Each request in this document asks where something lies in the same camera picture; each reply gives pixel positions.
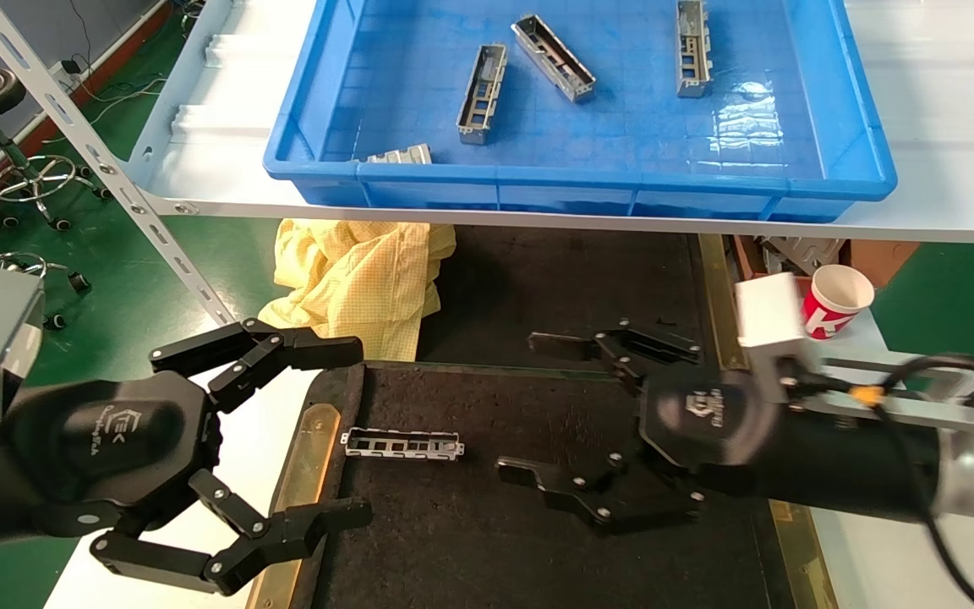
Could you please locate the white foam block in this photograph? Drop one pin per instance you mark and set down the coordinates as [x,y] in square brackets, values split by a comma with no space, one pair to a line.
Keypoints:
[218,51]
[191,123]

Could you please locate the white shelf board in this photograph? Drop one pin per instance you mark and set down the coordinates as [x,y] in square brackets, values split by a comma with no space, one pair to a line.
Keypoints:
[225,178]

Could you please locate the white power strip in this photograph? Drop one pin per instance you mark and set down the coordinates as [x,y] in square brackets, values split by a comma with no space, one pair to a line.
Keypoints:
[64,74]

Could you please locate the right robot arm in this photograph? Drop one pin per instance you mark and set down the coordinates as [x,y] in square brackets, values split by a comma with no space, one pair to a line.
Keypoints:
[842,465]

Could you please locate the grey metal channel part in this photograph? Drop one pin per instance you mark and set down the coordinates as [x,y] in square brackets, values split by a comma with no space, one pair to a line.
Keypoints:
[481,93]
[553,59]
[456,447]
[693,51]

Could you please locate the brown cardboard box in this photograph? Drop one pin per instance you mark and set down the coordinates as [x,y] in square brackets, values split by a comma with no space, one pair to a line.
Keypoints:
[884,258]

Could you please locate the red and white paper cup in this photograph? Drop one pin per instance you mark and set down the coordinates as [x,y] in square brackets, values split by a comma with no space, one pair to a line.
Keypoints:
[838,313]

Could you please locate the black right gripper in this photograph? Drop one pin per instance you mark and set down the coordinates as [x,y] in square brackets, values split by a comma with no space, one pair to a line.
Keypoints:
[707,423]

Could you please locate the large blue plastic tray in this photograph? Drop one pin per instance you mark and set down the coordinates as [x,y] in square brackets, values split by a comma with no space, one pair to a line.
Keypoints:
[622,135]

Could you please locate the light grey ridged part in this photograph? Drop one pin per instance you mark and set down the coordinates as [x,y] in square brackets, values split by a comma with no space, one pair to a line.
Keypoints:
[402,155]

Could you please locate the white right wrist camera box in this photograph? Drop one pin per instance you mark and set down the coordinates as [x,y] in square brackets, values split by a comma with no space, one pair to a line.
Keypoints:
[770,313]

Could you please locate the black container with brass rim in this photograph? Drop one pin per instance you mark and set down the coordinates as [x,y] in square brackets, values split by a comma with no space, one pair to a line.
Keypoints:
[563,288]
[453,541]

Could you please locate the yellow crumpled cloth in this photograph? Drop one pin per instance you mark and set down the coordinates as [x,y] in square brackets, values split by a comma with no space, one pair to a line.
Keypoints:
[352,279]

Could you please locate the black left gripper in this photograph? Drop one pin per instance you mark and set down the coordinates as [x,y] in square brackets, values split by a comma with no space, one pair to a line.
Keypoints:
[115,440]

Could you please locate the grey metal brackets pile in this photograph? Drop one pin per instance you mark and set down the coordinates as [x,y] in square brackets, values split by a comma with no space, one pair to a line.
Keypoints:
[800,252]

